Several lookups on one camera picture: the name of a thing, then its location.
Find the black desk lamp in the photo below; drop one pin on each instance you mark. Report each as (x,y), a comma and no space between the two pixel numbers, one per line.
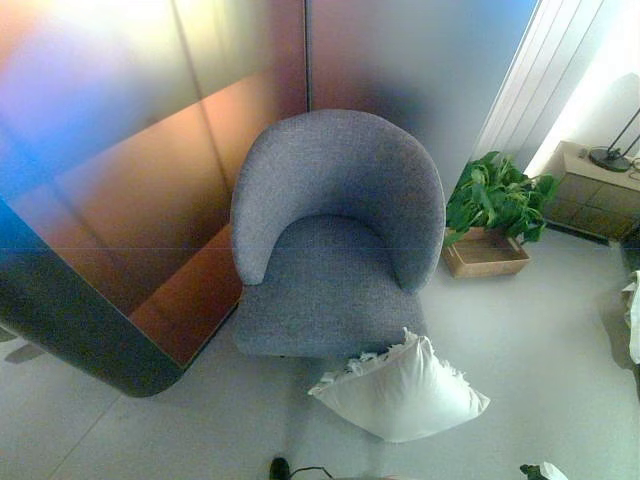
(607,157)

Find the beige drawer sideboard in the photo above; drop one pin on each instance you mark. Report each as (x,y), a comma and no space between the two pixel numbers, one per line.
(590,202)

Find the green leafy potted plant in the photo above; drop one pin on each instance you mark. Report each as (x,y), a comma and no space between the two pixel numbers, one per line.
(492,197)

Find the black left robot foot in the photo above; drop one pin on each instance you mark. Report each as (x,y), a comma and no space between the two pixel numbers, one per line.
(279,469)

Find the wooden crate planter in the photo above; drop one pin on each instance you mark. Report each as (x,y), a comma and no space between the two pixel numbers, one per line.
(487,262)

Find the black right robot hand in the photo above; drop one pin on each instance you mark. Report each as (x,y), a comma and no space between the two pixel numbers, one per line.
(542,472)

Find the white pleated curtain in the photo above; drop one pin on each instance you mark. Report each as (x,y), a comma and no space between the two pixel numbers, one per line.
(542,75)

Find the white fringed pillow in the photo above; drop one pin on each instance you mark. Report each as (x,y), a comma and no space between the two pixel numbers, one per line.
(405,395)

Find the brown rounded-corner wooden cabinet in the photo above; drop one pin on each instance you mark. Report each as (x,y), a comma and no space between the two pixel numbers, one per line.
(100,310)

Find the grey fabric tub armchair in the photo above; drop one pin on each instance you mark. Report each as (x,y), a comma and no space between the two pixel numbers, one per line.
(320,280)

